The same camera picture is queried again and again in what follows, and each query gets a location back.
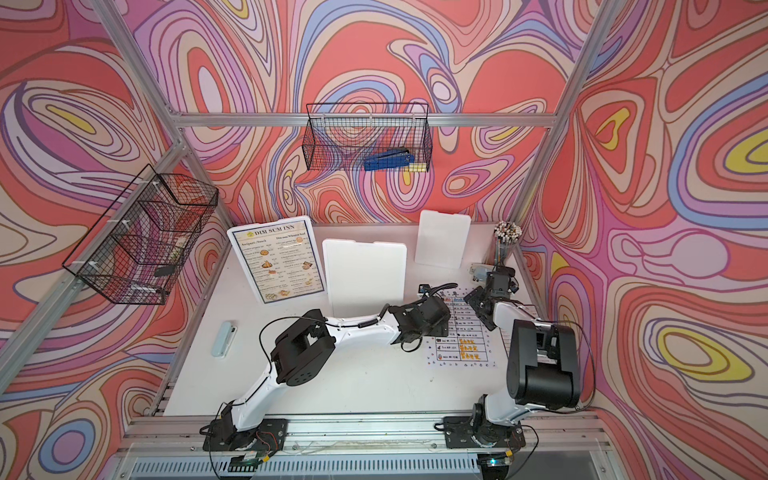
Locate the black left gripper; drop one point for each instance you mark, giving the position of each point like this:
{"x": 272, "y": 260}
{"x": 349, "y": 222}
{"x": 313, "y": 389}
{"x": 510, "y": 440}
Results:
{"x": 442, "y": 329}

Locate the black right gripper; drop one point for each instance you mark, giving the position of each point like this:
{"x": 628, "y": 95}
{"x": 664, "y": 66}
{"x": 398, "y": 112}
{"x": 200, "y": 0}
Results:
{"x": 474, "y": 299}

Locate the hand-drawn colourful menu sheet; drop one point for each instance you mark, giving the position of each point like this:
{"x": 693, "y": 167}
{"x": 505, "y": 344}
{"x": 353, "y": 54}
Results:
{"x": 468, "y": 343}

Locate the white board panel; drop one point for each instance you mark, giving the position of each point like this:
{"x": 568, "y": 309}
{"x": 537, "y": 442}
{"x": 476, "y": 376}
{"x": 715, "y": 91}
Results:
{"x": 362, "y": 277}
{"x": 441, "y": 239}
{"x": 276, "y": 258}

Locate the white board front panel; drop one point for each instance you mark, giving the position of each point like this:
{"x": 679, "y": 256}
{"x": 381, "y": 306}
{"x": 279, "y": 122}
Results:
{"x": 276, "y": 258}

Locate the Dim Sum Inn menu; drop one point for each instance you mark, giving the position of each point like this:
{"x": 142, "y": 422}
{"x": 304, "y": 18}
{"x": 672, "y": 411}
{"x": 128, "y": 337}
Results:
{"x": 277, "y": 261}

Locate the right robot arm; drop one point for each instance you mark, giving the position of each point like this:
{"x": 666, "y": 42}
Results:
{"x": 543, "y": 370}

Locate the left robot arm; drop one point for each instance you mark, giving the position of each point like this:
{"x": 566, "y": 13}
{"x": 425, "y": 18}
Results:
{"x": 302, "y": 350}

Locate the clear pencil holder cup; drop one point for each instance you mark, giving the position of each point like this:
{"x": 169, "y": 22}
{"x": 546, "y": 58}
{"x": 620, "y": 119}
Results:
{"x": 505, "y": 236}

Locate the yellow item in basket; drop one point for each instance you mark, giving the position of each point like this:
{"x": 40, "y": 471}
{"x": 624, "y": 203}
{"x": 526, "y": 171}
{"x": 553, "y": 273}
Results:
{"x": 417, "y": 168}

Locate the blue stapler in basket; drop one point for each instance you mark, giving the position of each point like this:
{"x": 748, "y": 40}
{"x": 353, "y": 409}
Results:
{"x": 391, "y": 159}

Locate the small grey-blue eraser block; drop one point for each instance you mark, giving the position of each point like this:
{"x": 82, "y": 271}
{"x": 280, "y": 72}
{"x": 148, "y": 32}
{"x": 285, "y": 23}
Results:
{"x": 223, "y": 339}

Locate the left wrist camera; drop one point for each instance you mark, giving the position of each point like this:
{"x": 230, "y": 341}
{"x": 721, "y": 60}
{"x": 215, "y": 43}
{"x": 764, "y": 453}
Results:
{"x": 426, "y": 290}

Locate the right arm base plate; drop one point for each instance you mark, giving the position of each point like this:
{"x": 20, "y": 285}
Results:
{"x": 461, "y": 432}

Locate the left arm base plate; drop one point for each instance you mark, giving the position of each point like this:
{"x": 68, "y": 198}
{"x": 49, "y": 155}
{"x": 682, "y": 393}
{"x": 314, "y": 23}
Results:
{"x": 269, "y": 437}

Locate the black wire basket back wall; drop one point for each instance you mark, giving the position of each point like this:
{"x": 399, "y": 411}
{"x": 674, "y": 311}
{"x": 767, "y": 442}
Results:
{"x": 339, "y": 135}

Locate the black wire basket wall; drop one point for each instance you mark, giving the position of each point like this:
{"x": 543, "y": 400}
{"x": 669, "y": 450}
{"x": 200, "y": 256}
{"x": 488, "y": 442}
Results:
{"x": 136, "y": 250}
{"x": 339, "y": 135}

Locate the black wire basket left wall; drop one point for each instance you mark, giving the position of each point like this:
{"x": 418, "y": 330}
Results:
{"x": 136, "y": 250}

